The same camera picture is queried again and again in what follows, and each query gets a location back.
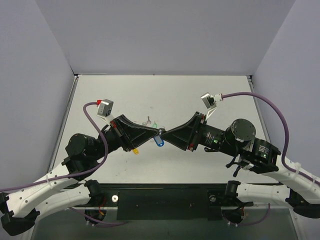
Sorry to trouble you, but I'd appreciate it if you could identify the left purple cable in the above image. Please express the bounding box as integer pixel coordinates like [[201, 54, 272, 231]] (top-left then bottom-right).
[[0, 99, 128, 228]]

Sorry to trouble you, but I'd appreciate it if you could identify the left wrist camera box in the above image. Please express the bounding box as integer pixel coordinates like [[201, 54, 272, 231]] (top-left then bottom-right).
[[97, 99, 114, 125]]

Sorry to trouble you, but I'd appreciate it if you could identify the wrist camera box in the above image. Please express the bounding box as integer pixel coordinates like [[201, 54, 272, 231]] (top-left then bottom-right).
[[97, 99, 114, 125], [201, 92, 223, 120]]

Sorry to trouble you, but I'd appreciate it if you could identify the blue key tag with ring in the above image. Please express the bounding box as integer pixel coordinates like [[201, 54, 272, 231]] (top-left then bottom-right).
[[153, 135, 164, 147]]

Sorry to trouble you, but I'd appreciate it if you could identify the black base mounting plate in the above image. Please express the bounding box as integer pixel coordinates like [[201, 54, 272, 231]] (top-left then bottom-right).
[[84, 183, 253, 221]]

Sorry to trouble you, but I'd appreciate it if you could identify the yellow key tag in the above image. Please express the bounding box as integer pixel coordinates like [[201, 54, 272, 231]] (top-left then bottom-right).
[[132, 148, 139, 155]]

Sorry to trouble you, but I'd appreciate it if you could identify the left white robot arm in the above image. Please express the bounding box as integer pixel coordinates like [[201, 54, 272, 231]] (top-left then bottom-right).
[[0, 115, 161, 236]]

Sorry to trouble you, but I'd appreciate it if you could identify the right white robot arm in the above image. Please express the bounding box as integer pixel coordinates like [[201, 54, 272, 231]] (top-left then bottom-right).
[[160, 112, 320, 219]]

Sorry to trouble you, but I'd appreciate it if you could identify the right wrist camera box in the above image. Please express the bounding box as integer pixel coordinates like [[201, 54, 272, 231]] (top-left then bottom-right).
[[201, 92, 223, 120]]

